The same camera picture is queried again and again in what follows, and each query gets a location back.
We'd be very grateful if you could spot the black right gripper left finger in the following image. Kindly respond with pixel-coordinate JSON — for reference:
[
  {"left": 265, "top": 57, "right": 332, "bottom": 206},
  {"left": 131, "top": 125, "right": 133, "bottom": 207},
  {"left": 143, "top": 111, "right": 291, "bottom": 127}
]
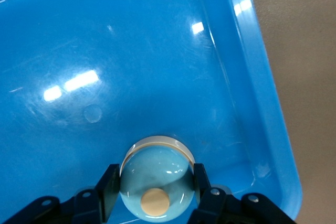
[{"left": 0, "top": 163, "right": 121, "bottom": 224}]

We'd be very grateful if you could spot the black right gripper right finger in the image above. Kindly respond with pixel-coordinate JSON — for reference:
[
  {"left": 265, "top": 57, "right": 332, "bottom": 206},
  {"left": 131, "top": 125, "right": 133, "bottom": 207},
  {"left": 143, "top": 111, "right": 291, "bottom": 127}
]
[{"left": 188, "top": 163, "right": 297, "bottom": 224}]

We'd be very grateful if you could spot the blue dome bell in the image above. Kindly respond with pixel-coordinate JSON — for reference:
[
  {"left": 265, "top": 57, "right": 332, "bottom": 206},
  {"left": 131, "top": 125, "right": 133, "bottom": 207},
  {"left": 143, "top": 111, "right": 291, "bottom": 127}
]
[{"left": 119, "top": 135, "right": 196, "bottom": 221}]

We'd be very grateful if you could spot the blue plastic tray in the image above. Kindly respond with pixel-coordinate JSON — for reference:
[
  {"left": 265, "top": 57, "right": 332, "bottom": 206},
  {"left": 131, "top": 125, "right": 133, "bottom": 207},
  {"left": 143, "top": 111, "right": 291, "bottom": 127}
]
[{"left": 0, "top": 0, "right": 303, "bottom": 224}]

